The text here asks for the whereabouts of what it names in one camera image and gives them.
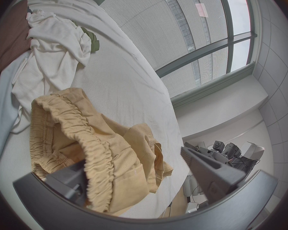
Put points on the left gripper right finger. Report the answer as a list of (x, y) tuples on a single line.
[(218, 181)]

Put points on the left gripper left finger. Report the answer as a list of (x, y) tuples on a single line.
[(69, 178)]

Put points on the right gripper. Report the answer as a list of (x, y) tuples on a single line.
[(206, 150)]

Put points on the tan shorts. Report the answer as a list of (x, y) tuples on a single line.
[(98, 140)]

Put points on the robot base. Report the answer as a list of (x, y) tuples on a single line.
[(193, 206)]

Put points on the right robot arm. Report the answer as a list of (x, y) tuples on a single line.
[(244, 163)]

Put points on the bed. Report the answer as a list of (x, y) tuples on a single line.
[(124, 80)]

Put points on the pale blue garment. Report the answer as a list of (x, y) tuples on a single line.
[(2, 104)]

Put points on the window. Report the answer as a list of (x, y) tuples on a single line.
[(158, 32)]

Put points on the cream white garment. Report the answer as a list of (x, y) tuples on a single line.
[(55, 44)]

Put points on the green garment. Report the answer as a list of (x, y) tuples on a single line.
[(93, 41)]

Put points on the brown garment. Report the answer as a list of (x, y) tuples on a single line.
[(7, 37)]

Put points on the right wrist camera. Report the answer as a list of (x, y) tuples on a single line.
[(218, 145)]

